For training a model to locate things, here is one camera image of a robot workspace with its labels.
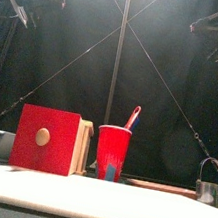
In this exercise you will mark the light wooden board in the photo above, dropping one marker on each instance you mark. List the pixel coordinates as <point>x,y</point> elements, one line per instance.
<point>89,127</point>

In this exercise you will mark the wooden drawer with red front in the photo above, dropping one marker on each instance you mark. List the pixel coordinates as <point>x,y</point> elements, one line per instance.
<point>56,152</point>

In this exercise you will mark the white cutting board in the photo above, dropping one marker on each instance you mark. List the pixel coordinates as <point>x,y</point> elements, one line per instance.
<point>97,204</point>

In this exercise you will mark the blue plastic spatula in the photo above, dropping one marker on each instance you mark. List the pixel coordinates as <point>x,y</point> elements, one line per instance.
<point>135,123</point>

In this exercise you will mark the red plastic spatula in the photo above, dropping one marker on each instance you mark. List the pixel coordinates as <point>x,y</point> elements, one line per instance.
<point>129,122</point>

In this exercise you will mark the small metal bucket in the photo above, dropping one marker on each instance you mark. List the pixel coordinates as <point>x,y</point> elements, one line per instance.
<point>207,194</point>

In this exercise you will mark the red plastic cup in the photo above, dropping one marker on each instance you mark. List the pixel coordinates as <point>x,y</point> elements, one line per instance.
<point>112,149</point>

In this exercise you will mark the grey vertical frame pole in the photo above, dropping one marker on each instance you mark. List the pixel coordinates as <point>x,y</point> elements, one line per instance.
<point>116,65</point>

